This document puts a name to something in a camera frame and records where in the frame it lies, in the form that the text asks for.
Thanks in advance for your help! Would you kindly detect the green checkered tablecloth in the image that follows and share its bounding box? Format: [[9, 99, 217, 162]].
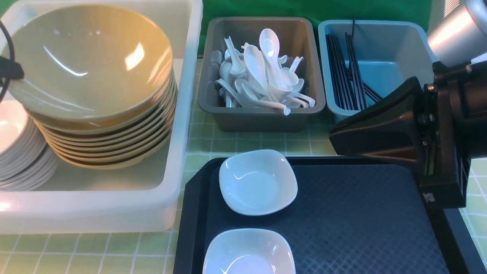
[[0, 61, 487, 274]]

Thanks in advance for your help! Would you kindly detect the white ceramic soup spoon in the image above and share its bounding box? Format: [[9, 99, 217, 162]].
[[259, 28, 288, 90]]

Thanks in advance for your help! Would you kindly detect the black plastic serving tray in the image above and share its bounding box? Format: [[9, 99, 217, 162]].
[[173, 157, 486, 274]]

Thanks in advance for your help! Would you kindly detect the grey plastic spoon bin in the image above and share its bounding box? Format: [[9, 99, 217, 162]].
[[198, 17, 326, 132]]

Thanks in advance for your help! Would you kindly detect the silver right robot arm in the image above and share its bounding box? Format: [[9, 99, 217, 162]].
[[329, 0, 487, 209]]

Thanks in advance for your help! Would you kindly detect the tan noodle bowl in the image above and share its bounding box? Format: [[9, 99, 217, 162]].
[[8, 4, 173, 121]]

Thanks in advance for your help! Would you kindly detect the black cable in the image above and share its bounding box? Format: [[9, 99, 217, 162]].
[[0, 19, 25, 103]]

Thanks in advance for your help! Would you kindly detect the pile of white spoons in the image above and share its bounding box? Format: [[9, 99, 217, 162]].
[[210, 48, 316, 116]]

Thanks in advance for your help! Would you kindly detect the stack of tan bowls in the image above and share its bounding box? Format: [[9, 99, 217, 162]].
[[27, 72, 178, 170]]

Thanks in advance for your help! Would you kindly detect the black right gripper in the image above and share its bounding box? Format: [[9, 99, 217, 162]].
[[329, 61, 487, 209]]

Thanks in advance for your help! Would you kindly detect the white square dish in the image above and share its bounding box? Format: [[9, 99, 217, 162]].
[[202, 228, 296, 274], [219, 149, 299, 216]]

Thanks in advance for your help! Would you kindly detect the large white plastic tub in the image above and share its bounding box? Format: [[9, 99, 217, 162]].
[[0, 0, 203, 234]]

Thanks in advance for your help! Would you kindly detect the blue plastic chopstick bin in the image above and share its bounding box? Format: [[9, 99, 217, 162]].
[[318, 20, 437, 123]]

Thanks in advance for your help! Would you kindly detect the stack of white plates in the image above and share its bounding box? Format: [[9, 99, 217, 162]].
[[0, 100, 59, 191]]

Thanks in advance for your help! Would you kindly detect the bundle of black chopsticks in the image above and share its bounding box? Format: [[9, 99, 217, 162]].
[[325, 19, 383, 111]]

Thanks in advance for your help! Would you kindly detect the green cloth backdrop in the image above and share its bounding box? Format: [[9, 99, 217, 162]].
[[198, 0, 433, 54]]

